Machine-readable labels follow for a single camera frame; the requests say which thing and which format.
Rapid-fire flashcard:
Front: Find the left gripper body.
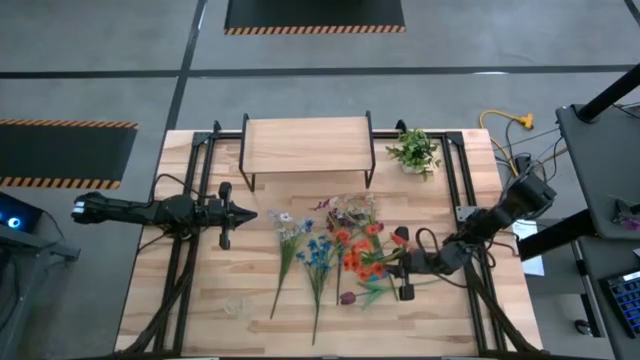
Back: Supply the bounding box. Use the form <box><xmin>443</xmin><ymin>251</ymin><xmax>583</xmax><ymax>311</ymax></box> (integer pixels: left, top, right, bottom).
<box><xmin>197</xmin><ymin>181</ymin><xmax>236</xmax><ymax>251</ymax></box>

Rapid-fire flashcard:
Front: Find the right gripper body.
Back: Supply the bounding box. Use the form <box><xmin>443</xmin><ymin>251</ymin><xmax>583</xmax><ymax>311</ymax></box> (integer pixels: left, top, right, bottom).
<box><xmin>394</xmin><ymin>225</ymin><xmax>441</xmax><ymax>302</ymax></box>

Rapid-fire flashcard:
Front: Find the orange flower bunch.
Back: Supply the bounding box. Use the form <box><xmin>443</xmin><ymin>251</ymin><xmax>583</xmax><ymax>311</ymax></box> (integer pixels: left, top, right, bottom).
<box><xmin>332</xmin><ymin>219</ymin><xmax>411</xmax><ymax>304</ymax></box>

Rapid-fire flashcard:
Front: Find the dark red tulip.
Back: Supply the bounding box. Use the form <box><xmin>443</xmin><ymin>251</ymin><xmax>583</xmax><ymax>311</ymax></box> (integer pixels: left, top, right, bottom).
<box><xmin>339</xmin><ymin>279</ymin><xmax>401</xmax><ymax>310</ymax></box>

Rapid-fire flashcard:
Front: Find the white anemone flower stem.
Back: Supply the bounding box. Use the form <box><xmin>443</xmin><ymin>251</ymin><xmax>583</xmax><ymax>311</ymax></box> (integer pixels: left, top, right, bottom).
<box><xmin>327</xmin><ymin>192</ymin><xmax>379</xmax><ymax>226</ymax></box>

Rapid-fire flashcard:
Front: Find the blue flower stem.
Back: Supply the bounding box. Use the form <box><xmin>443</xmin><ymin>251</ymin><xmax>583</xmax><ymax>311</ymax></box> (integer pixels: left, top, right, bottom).
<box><xmin>294</xmin><ymin>217</ymin><xmax>334</xmax><ymax>347</ymax></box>

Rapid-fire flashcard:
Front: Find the clear glass vase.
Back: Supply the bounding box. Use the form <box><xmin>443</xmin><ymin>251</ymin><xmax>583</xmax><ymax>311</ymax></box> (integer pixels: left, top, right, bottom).
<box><xmin>223</xmin><ymin>294</ymin><xmax>255</xmax><ymax>321</ymax></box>

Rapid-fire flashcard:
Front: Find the wooden shelf with black legs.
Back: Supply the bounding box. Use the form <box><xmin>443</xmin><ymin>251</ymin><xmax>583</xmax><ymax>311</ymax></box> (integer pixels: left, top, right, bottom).
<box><xmin>238</xmin><ymin>110</ymin><xmax>377</xmax><ymax>194</ymax></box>

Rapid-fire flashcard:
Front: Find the green plant in white pot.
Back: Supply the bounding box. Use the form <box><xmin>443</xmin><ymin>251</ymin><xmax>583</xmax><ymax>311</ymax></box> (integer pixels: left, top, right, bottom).
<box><xmin>384</xmin><ymin>128</ymin><xmax>444</xmax><ymax>182</ymax></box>

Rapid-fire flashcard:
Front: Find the white paper sheet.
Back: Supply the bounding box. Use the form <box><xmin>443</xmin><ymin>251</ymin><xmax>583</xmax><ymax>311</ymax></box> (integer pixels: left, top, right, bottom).
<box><xmin>510</xmin><ymin>219</ymin><xmax>546</xmax><ymax>277</ymax></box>

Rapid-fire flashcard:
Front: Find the black power strip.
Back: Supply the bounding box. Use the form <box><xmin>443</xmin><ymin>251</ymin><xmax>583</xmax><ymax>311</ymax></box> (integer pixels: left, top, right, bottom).
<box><xmin>513</xmin><ymin>153</ymin><xmax>534</xmax><ymax>176</ymax></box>

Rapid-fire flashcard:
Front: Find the black mat with hazard stripes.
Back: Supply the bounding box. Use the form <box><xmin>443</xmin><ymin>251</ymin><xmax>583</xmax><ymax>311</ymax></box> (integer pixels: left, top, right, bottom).
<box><xmin>0</xmin><ymin>118</ymin><xmax>140</xmax><ymax>191</ymax></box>
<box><xmin>223</xmin><ymin>0</ymin><xmax>407</xmax><ymax>36</ymax></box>

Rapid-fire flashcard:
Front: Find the dark keyboard desk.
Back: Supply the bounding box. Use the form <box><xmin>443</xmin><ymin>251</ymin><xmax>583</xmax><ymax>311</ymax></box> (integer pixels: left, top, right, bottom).
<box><xmin>569</xmin><ymin>234</ymin><xmax>640</xmax><ymax>360</ymax></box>

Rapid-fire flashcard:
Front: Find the grey equipment stand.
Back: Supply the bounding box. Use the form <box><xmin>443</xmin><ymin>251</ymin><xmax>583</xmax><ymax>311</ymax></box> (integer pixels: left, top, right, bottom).
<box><xmin>0</xmin><ymin>224</ymin><xmax>81</xmax><ymax>360</ymax></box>

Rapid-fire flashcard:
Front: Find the grey side table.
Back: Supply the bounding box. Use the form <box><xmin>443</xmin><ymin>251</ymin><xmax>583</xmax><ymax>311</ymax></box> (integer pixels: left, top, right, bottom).
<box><xmin>517</xmin><ymin>102</ymin><xmax>640</xmax><ymax>261</ymax></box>

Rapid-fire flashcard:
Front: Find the black keyboard with blue keys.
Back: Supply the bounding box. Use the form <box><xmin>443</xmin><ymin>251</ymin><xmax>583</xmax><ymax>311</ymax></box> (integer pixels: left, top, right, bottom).
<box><xmin>599</xmin><ymin>269</ymin><xmax>640</xmax><ymax>340</ymax></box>

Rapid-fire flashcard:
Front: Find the computer with blue light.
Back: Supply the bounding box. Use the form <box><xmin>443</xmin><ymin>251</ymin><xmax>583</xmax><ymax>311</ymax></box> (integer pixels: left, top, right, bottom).
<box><xmin>0</xmin><ymin>192</ymin><xmax>44</xmax><ymax>234</ymax></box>

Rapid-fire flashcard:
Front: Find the black pole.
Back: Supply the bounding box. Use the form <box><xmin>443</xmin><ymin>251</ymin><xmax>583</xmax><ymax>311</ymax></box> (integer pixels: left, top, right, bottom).
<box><xmin>577</xmin><ymin>63</ymin><xmax>640</xmax><ymax>124</ymax></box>

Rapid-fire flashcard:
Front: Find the black aluminium table frame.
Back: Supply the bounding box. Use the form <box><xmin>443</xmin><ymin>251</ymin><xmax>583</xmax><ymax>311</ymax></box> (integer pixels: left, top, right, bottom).
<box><xmin>114</xmin><ymin>118</ymin><xmax>544</xmax><ymax>359</ymax></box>

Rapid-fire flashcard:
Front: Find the black floor cable tangle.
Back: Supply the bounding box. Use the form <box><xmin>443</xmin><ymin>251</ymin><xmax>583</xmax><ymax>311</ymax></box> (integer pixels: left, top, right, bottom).
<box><xmin>494</xmin><ymin>119</ymin><xmax>569</xmax><ymax>187</ymax></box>

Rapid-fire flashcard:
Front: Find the yellow extension cable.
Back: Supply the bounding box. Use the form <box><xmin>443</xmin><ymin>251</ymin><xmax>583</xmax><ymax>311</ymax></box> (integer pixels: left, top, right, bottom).
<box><xmin>478</xmin><ymin>109</ymin><xmax>535</xmax><ymax>179</ymax></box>

